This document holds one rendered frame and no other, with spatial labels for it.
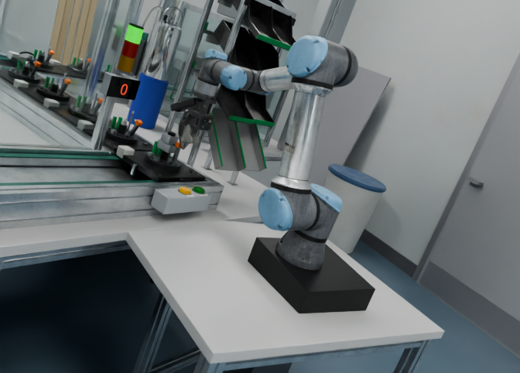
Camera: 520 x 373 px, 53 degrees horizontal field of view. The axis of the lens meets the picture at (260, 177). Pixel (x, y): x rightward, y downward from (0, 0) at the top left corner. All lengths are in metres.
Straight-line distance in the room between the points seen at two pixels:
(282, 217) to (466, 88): 3.73
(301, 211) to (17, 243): 0.73
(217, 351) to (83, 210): 0.61
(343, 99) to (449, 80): 1.10
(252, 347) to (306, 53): 0.75
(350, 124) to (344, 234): 1.23
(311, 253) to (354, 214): 3.09
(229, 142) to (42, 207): 0.93
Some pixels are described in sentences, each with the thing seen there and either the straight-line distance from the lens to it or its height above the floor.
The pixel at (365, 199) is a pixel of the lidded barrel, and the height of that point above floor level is 0.55.
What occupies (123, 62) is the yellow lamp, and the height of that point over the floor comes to 1.29.
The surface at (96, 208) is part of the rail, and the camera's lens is 1.61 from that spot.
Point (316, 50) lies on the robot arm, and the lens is 1.40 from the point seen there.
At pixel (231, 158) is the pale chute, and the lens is 2.14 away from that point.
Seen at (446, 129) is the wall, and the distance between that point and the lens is 4.99.
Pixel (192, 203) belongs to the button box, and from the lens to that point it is 1.77.
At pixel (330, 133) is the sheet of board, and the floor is 0.85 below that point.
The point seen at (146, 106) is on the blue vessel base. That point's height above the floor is 0.98.
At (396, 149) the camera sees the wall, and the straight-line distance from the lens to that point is 5.26.
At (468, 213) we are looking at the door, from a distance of 4.70.
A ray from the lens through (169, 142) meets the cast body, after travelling 1.92.
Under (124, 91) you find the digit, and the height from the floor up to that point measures 1.19.
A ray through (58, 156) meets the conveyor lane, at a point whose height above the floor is 0.95.
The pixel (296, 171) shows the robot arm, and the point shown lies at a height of 1.22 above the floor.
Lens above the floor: 1.52
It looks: 14 degrees down
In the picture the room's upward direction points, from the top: 21 degrees clockwise
